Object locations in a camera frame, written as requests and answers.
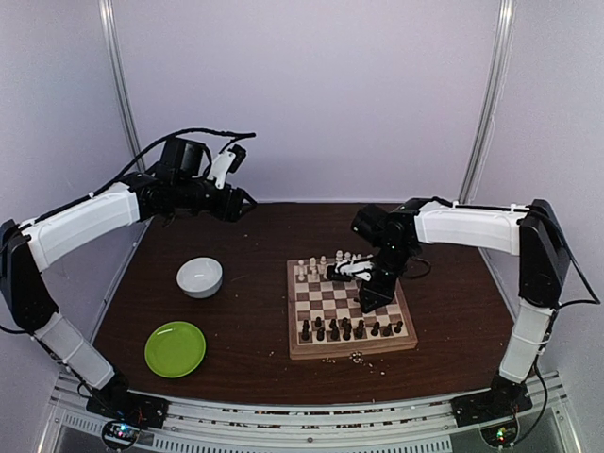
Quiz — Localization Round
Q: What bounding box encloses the dark rook chess piece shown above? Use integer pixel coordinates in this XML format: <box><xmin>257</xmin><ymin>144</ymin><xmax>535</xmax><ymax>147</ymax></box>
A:
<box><xmin>301</xmin><ymin>319</ymin><xmax>312</xmax><ymax>343</ymax></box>

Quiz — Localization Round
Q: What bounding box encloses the right aluminium corner post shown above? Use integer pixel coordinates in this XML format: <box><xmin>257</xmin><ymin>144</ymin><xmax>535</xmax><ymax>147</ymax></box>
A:
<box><xmin>459</xmin><ymin>0</ymin><xmax>516</xmax><ymax>204</ymax></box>

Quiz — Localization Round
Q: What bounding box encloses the white ceramic bowl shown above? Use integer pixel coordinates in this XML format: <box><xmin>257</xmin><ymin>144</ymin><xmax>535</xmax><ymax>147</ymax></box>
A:
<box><xmin>176</xmin><ymin>257</ymin><xmax>224</xmax><ymax>299</ymax></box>

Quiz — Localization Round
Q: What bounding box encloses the dark knight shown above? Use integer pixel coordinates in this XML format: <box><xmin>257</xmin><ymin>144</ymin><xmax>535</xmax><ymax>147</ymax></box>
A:
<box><xmin>382</xmin><ymin>324</ymin><xmax>393</xmax><ymax>337</ymax></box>

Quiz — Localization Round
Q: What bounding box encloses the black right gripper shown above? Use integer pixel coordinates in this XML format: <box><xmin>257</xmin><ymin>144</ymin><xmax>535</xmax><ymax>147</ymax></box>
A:
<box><xmin>360</xmin><ymin>243</ymin><xmax>415</xmax><ymax>313</ymax></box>

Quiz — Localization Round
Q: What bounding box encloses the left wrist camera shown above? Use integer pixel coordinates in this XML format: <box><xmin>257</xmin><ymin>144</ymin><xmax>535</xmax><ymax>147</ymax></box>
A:
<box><xmin>207</xmin><ymin>144</ymin><xmax>247</xmax><ymax>190</ymax></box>

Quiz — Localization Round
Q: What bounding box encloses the green plate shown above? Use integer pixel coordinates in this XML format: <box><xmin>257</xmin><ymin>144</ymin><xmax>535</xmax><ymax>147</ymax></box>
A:
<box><xmin>143</xmin><ymin>321</ymin><xmax>207</xmax><ymax>379</ymax></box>

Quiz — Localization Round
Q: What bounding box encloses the wooden chess board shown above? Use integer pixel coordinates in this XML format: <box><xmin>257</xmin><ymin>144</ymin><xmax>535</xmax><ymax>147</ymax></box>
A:
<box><xmin>287</xmin><ymin>257</ymin><xmax>418</xmax><ymax>361</ymax></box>

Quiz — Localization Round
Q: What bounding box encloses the aluminium front frame rail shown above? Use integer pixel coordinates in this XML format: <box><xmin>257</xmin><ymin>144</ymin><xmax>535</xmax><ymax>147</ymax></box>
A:
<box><xmin>34</xmin><ymin>373</ymin><xmax>584</xmax><ymax>452</ymax></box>

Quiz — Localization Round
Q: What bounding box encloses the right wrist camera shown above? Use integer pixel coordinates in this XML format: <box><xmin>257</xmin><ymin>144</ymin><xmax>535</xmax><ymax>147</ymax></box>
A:
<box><xmin>326</xmin><ymin>258</ymin><xmax>374</xmax><ymax>281</ymax></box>

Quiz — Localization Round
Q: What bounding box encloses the aluminium corner frame post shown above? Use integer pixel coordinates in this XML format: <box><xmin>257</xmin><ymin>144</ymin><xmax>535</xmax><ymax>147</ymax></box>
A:
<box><xmin>98</xmin><ymin>0</ymin><xmax>140</xmax><ymax>155</ymax></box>

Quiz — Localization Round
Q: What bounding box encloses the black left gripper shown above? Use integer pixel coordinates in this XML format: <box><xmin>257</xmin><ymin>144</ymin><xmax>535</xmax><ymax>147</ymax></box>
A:
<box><xmin>175</xmin><ymin>177</ymin><xmax>257</xmax><ymax>222</ymax></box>

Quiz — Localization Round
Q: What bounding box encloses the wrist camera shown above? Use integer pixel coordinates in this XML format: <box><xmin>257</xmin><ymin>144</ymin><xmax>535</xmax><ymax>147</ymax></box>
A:
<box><xmin>207</xmin><ymin>144</ymin><xmax>247</xmax><ymax>190</ymax></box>
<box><xmin>326</xmin><ymin>258</ymin><xmax>374</xmax><ymax>281</ymax></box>

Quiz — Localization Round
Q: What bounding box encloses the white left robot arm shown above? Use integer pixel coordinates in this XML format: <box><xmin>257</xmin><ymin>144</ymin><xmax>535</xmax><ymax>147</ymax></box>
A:
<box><xmin>1</xmin><ymin>127</ymin><xmax>256</xmax><ymax>419</ymax></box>

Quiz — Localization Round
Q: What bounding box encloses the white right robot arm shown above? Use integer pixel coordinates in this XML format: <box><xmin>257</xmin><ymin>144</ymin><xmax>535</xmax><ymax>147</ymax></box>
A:
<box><xmin>334</xmin><ymin>196</ymin><xmax>579</xmax><ymax>417</ymax></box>

